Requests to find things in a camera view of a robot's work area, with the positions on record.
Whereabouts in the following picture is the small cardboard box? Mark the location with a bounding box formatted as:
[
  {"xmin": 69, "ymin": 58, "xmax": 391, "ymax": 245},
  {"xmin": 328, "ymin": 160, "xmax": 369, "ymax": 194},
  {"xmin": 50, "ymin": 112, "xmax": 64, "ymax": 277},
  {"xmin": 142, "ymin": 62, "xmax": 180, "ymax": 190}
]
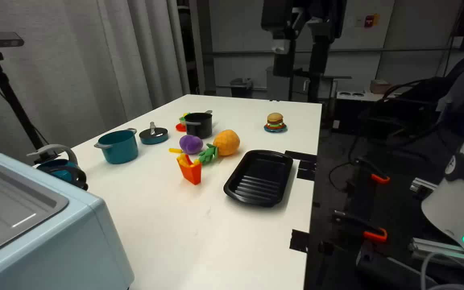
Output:
[{"xmin": 369, "ymin": 79, "xmax": 391, "ymax": 97}]

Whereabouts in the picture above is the aluminium extrusion rail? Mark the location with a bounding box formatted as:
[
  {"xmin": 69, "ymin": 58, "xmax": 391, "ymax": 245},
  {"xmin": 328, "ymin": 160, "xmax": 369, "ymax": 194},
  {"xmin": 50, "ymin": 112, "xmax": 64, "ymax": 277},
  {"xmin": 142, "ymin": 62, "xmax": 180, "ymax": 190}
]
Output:
[{"xmin": 409, "ymin": 236, "xmax": 464, "ymax": 271}]

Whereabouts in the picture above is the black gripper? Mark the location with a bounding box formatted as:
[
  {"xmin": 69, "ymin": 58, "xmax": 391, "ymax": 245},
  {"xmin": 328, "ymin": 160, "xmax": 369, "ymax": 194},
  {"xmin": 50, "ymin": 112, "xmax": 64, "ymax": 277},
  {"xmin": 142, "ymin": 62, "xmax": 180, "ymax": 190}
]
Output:
[{"xmin": 261, "ymin": 0, "xmax": 349, "ymax": 78}]

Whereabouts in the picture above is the grey curtain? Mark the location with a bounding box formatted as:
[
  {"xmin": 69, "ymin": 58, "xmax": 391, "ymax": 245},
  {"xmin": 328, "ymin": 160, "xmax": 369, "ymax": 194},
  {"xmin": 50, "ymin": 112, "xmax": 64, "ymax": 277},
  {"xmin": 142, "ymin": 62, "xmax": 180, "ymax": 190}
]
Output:
[{"xmin": 0, "ymin": 0, "xmax": 190, "ymax": 163}]

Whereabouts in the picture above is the orange plush pineapple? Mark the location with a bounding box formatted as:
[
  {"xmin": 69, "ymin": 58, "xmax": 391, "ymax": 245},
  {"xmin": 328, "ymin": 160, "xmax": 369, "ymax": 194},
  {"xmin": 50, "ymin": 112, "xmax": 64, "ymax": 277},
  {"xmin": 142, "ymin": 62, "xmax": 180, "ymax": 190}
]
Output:
[{"xmin": 198, "ymin": 128, "xmax": 241, "ymax": 168}]

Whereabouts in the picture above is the purple plush eggplant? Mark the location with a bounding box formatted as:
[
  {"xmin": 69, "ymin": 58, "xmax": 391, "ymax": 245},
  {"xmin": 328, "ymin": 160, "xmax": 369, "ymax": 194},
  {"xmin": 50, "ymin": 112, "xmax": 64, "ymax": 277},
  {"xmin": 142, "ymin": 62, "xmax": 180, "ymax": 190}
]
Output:
[{"xmin": 177, "ymin": 134, "xmax": 204, "ymax": 157}]

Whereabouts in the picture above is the toy hamburger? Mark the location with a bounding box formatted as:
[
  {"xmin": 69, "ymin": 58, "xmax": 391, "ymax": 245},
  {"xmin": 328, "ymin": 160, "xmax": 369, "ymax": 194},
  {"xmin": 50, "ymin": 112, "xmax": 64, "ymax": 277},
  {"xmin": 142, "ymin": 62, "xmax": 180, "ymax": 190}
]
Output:
[{"xmin": 266, "ymin": 112, "xmax": 287, "ymax": 129}]

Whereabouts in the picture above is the black toy saucepan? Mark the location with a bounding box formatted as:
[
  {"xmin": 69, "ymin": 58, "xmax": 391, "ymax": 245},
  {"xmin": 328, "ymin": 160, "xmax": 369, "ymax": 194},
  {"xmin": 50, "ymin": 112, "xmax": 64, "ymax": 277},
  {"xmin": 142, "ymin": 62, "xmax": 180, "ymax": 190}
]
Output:
[{"xmin": 179, "ymin": 110, "xmax": 214, "ymax": 141}]

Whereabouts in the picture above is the black office chair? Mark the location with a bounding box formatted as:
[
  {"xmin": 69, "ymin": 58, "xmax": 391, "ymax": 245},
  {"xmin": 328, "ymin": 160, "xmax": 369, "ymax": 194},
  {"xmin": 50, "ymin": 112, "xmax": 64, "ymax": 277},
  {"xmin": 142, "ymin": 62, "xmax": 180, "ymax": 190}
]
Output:
[{"xmin": 374, "ymin": 54, "xmax": 464, "ymax": 147}]

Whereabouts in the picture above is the black ridged plastic tray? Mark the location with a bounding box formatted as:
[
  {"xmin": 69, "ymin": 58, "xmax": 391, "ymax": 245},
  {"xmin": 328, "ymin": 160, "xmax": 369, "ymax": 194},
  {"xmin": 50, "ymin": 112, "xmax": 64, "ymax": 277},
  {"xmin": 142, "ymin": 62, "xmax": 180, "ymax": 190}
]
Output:
[{"xmin": 222, "ymin": 149, "xmax": 295, "ymax": 210}]

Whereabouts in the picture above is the teal toy kettle grey handle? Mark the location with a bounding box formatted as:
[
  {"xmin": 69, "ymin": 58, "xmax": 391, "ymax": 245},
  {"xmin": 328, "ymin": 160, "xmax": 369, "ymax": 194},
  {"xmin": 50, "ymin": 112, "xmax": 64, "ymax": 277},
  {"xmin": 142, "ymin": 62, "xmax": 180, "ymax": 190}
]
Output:
[{"xmin": 26, "ymin": 144, "xmax": 90, "ymax": 192}]

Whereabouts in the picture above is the light blue toaster oven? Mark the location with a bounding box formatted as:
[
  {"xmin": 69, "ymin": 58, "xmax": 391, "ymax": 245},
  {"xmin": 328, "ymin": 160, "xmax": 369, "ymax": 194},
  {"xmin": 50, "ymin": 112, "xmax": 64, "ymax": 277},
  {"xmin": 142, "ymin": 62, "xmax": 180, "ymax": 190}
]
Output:
[{"xmin": 0, "ymin": 142, "xmax": 135, "ymax": 290}]

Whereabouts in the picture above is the teal toy pot lid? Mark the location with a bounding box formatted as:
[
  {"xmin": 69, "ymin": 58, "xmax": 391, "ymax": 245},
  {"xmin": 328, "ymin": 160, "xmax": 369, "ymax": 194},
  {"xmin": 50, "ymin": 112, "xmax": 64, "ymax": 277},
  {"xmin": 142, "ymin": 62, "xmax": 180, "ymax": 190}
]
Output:
[{"xmin": 137, "ymin": 121, "xmax": 171, "ymax": 145}]

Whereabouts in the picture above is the wall sign with orange mark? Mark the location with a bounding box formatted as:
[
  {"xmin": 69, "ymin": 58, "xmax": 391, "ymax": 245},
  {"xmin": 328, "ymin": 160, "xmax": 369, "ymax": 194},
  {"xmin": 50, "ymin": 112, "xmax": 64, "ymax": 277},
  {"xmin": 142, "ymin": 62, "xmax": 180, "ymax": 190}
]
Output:
[{"xmin": 356, "ymin": 13, "xmax": 382, "ymax": 29}]

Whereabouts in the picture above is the black clamp orange handle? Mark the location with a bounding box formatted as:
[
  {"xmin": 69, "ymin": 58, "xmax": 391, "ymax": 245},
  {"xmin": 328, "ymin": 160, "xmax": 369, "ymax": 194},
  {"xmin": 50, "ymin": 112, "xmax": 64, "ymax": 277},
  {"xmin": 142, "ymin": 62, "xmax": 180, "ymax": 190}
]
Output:
[
  {"xmin": 351, "ymin": 155, "xmax": 393, "ymax": 187},
  {"xmin": 332, "ymin": 208, "xmax": 390, "ymax": 245}
]

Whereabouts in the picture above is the black tripod stand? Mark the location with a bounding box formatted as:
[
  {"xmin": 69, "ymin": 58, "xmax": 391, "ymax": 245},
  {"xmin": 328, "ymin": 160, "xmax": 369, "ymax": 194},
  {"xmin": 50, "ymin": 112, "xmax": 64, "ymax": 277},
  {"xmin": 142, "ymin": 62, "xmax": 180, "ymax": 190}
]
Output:
[{"xmin": 0, "ymin": 47, "xmax": 48, "ymax": 155}]

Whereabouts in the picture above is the teal toy plate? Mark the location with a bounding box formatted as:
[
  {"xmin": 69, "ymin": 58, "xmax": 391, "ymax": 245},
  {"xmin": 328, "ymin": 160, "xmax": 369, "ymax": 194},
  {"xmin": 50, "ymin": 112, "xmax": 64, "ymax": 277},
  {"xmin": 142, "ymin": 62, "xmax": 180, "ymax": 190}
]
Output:
[{"xmin": 262, "ymin": 123, "xmax": 288, "ymax": 136}]

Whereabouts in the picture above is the teal toy pot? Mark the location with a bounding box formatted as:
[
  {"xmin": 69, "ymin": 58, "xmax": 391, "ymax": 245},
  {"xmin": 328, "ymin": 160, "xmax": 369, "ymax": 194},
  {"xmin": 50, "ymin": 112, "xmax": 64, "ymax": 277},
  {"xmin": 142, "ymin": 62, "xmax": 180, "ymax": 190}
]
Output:
[{"xmin": 93, "ymin": 128, "xmax": 140, "ymax": 166}]

